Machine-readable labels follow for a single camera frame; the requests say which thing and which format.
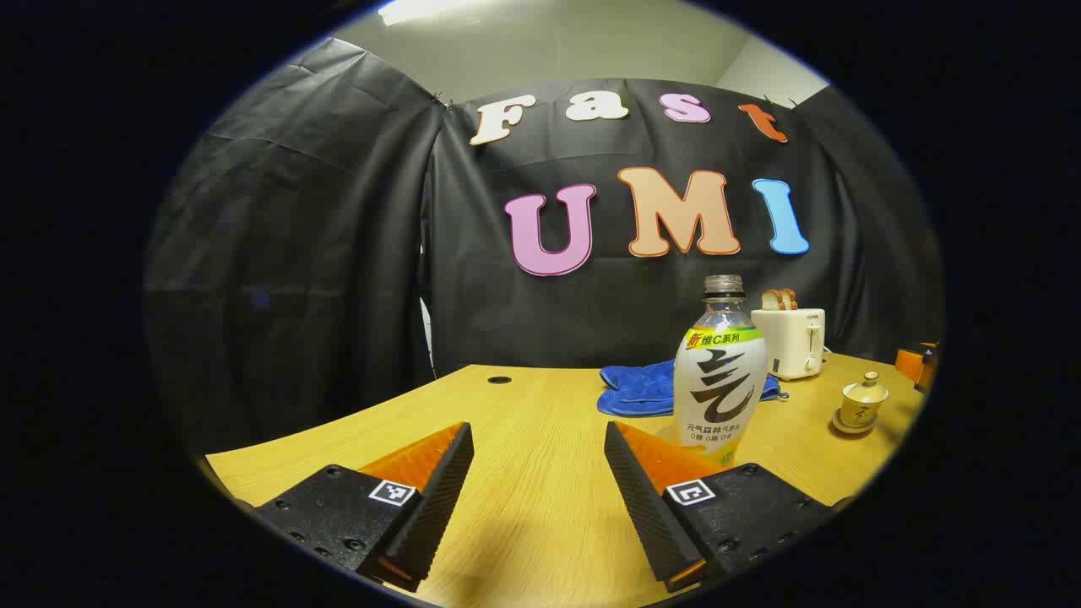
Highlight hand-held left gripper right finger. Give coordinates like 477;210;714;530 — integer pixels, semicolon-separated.
603;420;839;594

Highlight cream teacup lid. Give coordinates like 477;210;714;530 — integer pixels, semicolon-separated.
844;372;890;405

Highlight cream saucer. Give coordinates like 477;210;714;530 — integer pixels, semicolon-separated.
831;409;880;437

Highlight clear water bottle white label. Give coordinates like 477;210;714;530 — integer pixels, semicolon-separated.
672;274;769;468

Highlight blue towel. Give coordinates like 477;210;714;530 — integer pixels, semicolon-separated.
596;360;790;418

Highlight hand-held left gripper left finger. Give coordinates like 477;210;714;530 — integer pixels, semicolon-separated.
253;421;475;592

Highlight black backdrop cloth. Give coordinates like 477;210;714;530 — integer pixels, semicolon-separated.
144;38;945;448

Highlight cream toaster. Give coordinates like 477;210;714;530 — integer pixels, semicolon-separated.
751;307;827;382

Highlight cream teacup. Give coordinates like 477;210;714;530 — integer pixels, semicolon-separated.
841;397;884;429

